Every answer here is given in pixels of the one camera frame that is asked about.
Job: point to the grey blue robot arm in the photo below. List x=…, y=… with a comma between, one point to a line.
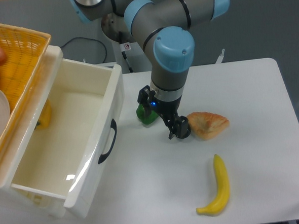
x=162, y=32

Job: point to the white top drawer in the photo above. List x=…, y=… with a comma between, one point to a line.
x=84, y=99

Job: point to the yellow banana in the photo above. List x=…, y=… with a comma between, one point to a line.
x=222, y=197

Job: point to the yellow bell pepper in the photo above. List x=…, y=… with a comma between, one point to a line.
x=45, y=116

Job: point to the white drawer cabinet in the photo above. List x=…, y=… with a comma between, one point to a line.
x=17, y=159

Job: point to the yellow woven basket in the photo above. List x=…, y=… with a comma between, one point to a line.
x=24, y=49

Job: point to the green bell pepper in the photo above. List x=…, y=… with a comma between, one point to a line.
x=147, y=120

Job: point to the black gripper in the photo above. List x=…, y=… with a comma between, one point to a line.
x=166, y=110

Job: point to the black round ball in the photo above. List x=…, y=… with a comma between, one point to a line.
x=184, y=131

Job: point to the triangular pastry bread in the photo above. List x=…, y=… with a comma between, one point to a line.
x=207, y=125

